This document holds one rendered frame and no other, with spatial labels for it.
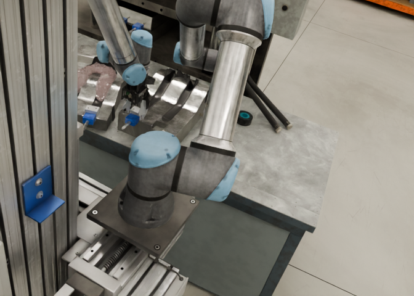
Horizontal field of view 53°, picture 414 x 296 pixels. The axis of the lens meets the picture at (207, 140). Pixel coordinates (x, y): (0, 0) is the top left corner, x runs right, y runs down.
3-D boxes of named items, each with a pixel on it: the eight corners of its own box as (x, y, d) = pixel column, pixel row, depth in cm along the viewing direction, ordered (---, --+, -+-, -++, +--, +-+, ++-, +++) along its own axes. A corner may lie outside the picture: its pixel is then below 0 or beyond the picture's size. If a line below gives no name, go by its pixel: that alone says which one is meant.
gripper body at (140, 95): (120, 100, 159) (122, 73, 151) (131, 91, 165) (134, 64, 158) (137, 108, 157) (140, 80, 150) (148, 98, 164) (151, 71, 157)
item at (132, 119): (127, 136, 162) (128, 126, 159) (116, 132, 163) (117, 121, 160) (143, 120, 172) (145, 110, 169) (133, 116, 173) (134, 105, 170)
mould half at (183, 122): (172, 153, 170) (177, 126, 161) (117, 129, 174) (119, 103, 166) (215, 98, 208) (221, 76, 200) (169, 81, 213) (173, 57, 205)
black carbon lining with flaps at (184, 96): (168, 126, 171) (171, 108, 166) (133, 113, 174) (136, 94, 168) (200, 90, 198) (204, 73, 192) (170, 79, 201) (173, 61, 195)
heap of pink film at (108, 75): (106, 102, 178) (107, 87, 173) (64, 94, 177) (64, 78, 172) (121, 74, 198) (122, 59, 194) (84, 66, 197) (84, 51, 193)
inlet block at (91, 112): (89, 136, 163) (89, 125, 160) (76, 133, 163) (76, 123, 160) (98, 117, 174) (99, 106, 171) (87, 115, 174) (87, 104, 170)
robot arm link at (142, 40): (125, 29, 145) (147, 27, 150) (123, 57, 152) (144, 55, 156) (135, 39, 140) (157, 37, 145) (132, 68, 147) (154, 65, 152)
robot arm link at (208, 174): (172, 189, 109) (219, -13, 110) (227, 201, 110) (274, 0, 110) (169, 195, 97) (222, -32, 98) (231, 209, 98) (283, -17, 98)
